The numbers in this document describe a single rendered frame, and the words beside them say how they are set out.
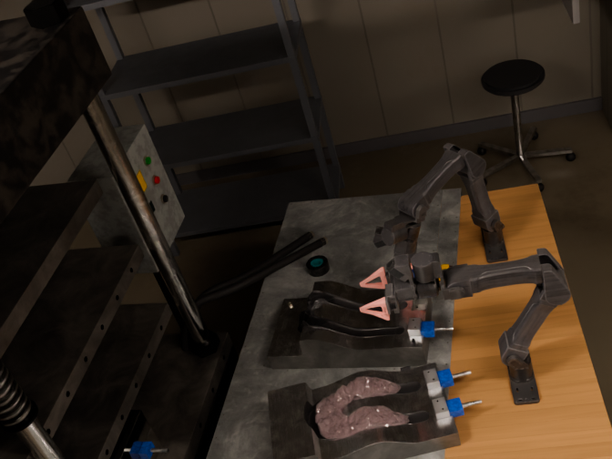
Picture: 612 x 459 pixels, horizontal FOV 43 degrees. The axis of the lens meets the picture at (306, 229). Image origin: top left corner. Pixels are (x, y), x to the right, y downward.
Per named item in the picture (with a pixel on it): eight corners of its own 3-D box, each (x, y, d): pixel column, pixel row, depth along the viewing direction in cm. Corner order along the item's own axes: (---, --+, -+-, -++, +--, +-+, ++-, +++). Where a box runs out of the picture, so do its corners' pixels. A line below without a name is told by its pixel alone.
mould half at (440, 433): (438, 373, 234) (433, 349, 227) (461, 444, 213) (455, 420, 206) (277, 414, 237) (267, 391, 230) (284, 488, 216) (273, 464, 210)
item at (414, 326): (454, 328, 238) (452, 316, 234) (453, 341, 234) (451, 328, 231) (412, 330, 241) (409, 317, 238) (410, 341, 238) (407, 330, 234)
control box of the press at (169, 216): (272, 402, 347) (153, 121, 258) (257, 460, 324) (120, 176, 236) (227, 402, 353) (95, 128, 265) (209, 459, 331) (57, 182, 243)
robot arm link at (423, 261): (412, 273, 197) (459, 265, 194) (410, 250, 203) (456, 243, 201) (419, 305, 203) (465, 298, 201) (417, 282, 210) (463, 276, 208)
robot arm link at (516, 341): (497, 363, 218) (551, 281, 198) (494, 345, 223) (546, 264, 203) (518, 368, 219) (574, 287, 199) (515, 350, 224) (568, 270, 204)
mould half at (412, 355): (433, 305, 256) (426, 275, 248) (426, 366, 237) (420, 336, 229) (288, 311, 271) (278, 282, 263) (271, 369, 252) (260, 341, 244)
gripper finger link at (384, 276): (357, 288, 207) (392, 282, 205) (357, 270, 213) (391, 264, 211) (362, 306, 211) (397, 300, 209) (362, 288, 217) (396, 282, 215)
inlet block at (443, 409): (480, 400, 219) (477, 388, 216) (484, 413, 215) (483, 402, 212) (434, 412, 220) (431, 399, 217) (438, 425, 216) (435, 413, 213)
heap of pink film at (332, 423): (399, 379, 228) (394, 362, 223) (412, 428, 214) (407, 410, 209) (313, 401, 230) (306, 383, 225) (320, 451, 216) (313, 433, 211)
